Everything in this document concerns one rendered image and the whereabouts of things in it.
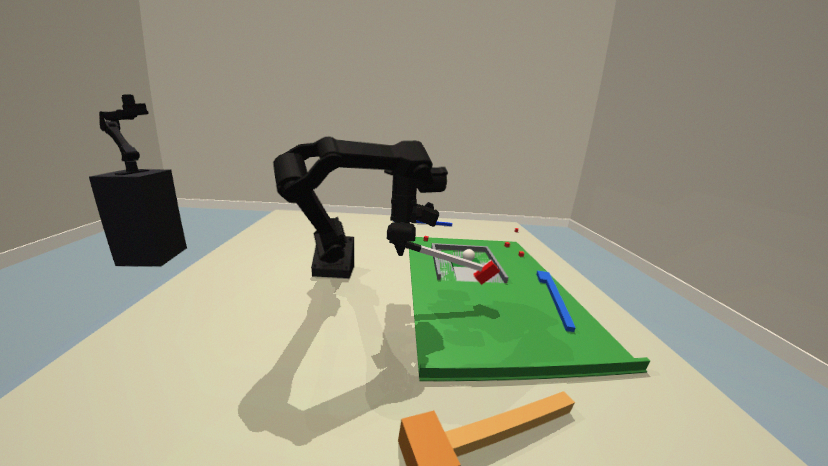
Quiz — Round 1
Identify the green putting mat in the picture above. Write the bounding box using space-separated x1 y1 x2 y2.
409 237 634 370

